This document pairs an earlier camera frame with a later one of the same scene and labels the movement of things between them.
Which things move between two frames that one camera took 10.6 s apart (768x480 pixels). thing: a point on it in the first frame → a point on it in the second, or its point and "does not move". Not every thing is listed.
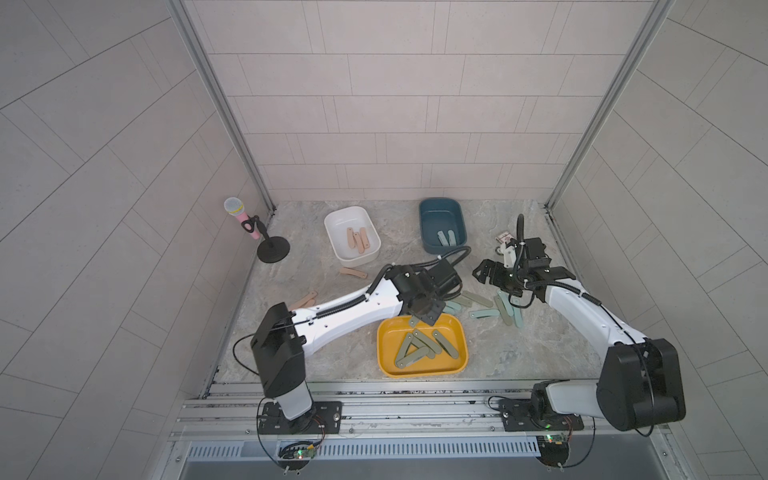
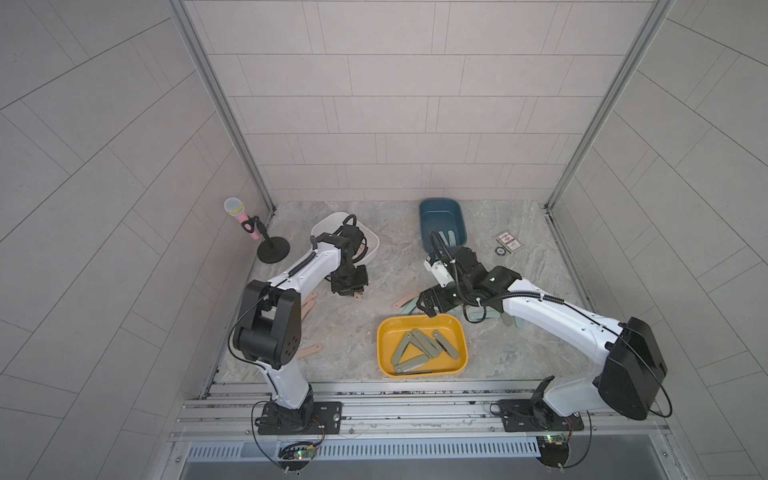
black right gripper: [495, 278] → [440, 304]
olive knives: [446, 345] does not move
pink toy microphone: [235, 207] does not move
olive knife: [404, 347] does not move
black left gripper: [432, 315] → [358, 286]
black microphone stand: [271, 250] does not move
